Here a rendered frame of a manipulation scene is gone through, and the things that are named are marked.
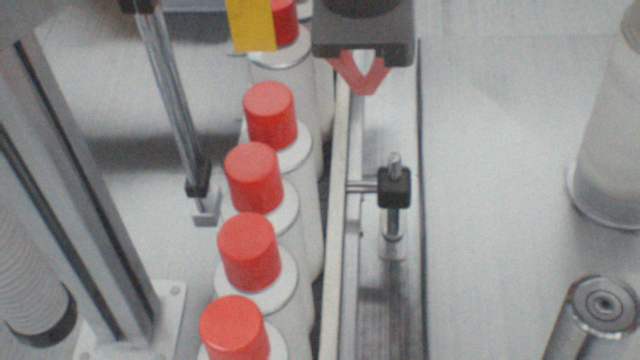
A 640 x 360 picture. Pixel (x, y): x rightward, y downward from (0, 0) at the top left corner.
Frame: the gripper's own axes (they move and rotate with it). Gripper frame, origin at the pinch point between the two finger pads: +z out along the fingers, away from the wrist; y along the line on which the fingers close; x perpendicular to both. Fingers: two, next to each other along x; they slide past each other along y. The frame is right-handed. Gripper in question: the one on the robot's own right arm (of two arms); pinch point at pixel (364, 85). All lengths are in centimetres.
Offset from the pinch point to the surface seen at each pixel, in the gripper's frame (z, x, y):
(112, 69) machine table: 19.0, 29.7, 21.1
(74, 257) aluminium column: 5.3, 21.4, -12.3
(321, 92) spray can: 6.5, 3.8, 5.4
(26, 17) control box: -27.8, 9.2, -23.8
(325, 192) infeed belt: 13.7, 3.6, -0.2
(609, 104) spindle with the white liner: 1.3, -18.0, -0.9
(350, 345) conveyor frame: 13.7, 1.1, -14.9
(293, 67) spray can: -1.9, 5.2, 0.1
